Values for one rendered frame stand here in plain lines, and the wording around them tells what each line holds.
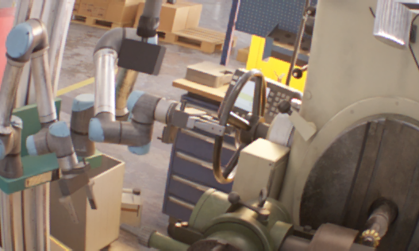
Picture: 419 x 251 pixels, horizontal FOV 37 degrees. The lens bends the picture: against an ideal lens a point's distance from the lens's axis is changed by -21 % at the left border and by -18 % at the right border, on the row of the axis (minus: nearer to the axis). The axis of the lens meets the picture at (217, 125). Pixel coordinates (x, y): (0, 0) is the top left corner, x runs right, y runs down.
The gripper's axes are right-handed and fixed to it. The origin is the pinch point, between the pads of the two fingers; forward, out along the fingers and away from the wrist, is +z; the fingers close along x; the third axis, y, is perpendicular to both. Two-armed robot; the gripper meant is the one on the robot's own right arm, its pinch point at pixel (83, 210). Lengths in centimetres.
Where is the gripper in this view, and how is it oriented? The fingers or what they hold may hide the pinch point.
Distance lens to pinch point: 237.9
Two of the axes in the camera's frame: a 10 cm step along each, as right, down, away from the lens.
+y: -8.6, 0.9, 4.9
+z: 2.3, 9.4, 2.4
